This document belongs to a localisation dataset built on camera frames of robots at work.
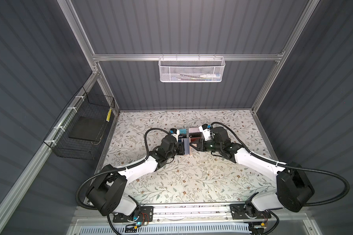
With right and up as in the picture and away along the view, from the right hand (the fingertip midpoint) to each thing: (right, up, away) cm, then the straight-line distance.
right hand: (193, 145), depth 81 cm
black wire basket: (-60, +23, -1) cm, 64 cm away
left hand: (-3, 0, +3) cm, 5 cm away
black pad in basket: (-57, +10, -5) cm, 58 cm away
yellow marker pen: (-48, +17, +1) cm, 51 cm away
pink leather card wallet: (-3, -2, 0) cm, 4 cm away
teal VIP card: (-5, +7, +15) cm, 17 cm away
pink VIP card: (+2, +8, +14) cm, 16 cm away
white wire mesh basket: (+3, +59, +42) cm, 72 cm away
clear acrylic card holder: (+1, +4, +15) cm, 15 cm away
